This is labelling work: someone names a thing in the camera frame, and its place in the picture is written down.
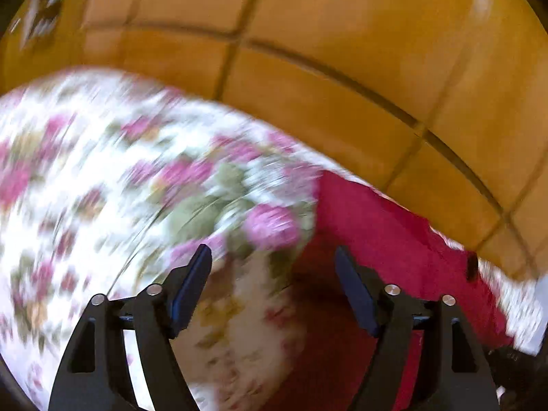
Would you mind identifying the dark red garment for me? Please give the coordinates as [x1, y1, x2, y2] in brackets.
[265, 170, 514, 411]

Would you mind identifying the floral rose bedsheet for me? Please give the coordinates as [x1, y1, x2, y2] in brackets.
[0, 66, 548, 411]

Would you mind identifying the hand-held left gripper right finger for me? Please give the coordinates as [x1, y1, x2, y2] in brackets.
[335, 246, 501, 411]

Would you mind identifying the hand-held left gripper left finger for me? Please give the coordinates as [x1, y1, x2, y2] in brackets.
[48, 243, 213, 411]

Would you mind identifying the dark patterned object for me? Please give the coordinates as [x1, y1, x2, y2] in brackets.
[9, 0, 74, 51]

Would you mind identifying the wooden panelled headboard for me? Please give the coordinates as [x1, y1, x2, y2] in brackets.
[0, 0, 548, 285]

